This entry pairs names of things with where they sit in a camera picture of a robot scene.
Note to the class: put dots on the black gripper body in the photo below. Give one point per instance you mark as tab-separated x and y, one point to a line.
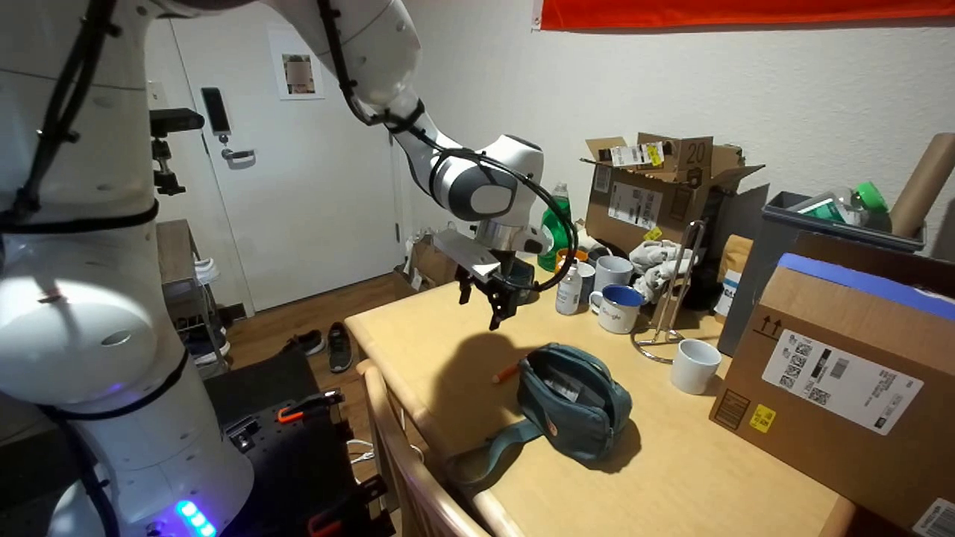
497	270

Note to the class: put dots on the orange sharpie marker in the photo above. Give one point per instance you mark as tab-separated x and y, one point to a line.
507	373

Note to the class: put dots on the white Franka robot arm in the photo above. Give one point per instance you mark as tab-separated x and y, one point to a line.
77	338

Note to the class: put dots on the brown paper bag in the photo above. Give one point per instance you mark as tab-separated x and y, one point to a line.
431	267

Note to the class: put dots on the teal fabric bag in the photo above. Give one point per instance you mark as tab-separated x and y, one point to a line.
571	397

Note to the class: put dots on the small white plastic bottle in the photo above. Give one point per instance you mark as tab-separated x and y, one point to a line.
571	293

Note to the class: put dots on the green dish soap bottle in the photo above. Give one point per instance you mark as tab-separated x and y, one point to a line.
555	224

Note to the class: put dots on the white mug blue inside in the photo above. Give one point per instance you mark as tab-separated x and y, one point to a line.
615	311

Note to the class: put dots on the plain white mug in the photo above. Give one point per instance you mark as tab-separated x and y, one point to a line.
612	272

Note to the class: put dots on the black shoe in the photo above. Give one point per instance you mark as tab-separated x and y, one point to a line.
304	344
339	348

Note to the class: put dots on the crumpled white cloth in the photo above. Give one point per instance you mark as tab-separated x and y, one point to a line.
661	264

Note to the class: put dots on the open cardboard box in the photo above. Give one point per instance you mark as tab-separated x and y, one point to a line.
646	194

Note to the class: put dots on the wooden chair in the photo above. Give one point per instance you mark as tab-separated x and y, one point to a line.
407	467

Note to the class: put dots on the orange black clamp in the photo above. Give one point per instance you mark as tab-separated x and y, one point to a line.
343	508
304	406

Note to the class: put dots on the small tan box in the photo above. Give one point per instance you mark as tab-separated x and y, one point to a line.
735	260

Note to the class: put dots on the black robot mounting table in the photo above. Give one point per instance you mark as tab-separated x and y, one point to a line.
288	457

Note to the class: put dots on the dark grey trash bin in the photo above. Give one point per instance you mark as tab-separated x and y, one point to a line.
764	270

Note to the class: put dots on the small poster on door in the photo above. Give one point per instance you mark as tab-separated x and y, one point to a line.
297	77

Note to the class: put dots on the brown side cabinet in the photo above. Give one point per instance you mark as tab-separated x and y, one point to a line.
179	257

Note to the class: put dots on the black door lock keypad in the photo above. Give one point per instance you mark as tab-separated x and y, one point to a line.
216	112

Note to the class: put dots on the large labelled cardboard box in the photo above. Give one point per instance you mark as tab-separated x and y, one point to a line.
844	397

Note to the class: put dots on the green white trash item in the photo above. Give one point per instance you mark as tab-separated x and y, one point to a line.
855	200

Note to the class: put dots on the brown cardboard tube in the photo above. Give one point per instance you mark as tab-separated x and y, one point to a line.
919	184

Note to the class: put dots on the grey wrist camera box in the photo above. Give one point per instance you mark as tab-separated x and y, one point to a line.
465	254

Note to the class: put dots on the black camera on stand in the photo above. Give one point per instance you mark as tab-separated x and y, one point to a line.
176	121

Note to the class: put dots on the red wall banner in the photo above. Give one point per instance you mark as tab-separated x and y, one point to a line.
746	12

